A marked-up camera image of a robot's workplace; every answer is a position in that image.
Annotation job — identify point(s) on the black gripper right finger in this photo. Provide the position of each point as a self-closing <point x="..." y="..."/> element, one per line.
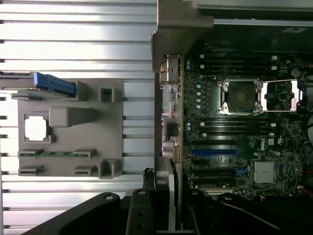
<point x="200" y="215"/>

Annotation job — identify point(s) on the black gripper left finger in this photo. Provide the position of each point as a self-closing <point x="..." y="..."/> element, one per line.
<point x="143" y="213"/>

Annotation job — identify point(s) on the blue expansion slot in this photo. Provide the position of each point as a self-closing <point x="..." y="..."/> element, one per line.
<point x="215" y="153"/>

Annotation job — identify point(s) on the silver chipset heatsink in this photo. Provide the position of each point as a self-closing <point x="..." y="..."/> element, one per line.
<point x="264" y="172"/>

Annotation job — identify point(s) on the green Dell motherboard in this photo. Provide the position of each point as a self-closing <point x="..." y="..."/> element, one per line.
<point x="244" y="151"/>

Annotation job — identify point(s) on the grey 3D-printed parts rack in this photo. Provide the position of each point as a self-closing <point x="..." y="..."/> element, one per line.
<point x="107" y="137"/>

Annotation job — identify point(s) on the RAM slot row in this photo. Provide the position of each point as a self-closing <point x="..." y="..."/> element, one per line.
<point x="237" y="127"/>
<point x="237" y="63"/>

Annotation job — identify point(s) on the green RAM stick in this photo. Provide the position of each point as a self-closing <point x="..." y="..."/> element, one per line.
<point x="56" y="154"/>

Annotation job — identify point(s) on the CPU socket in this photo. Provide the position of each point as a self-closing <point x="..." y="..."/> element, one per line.
<point x="240" y="96"/>

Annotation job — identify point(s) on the silver CPU chip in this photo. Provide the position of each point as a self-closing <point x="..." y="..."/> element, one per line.
<point x="36" y="128"/>

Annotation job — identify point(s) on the metal socket cover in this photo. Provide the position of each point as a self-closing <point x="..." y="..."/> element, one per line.
<point x="283" y="95"/>

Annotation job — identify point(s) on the hard disk with blue caddy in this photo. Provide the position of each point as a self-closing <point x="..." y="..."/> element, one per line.
<point x="58" y="85"/>

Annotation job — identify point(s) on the black open PC case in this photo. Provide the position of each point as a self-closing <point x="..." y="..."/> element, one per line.
<point x="244" y="31"/>

